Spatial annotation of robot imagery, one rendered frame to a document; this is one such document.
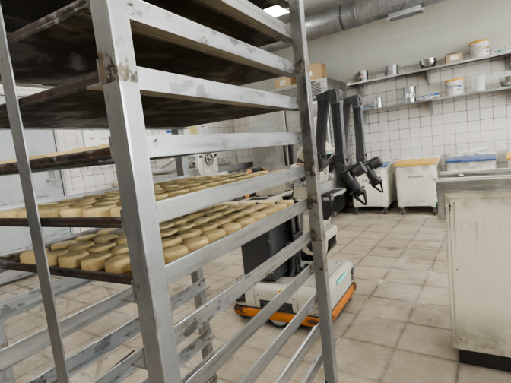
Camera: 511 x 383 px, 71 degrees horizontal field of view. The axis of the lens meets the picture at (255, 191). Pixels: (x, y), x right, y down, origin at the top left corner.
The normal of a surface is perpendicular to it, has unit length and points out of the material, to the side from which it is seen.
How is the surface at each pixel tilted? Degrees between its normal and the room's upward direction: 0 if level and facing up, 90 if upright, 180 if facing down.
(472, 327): 90
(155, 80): 90
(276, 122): 90
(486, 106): 90
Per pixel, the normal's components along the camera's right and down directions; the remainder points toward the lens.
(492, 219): -0.51, 0.15
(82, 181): 0.83, -0.03
